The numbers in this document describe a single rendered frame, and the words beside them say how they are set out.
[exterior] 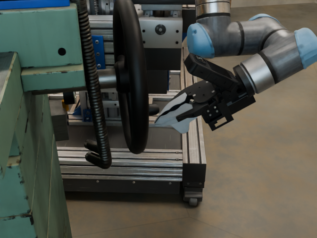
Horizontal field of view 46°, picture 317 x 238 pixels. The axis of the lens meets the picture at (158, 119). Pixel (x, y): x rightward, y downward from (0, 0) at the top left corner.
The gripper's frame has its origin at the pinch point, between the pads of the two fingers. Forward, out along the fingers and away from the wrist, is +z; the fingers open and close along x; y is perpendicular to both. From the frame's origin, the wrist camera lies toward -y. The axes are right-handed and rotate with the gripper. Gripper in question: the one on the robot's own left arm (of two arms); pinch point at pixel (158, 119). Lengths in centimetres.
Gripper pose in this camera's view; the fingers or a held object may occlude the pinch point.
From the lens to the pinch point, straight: 79.2
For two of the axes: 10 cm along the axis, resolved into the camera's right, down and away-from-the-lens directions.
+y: 4.6, 6.7, 5.9
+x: -1.9, -5.7, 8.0
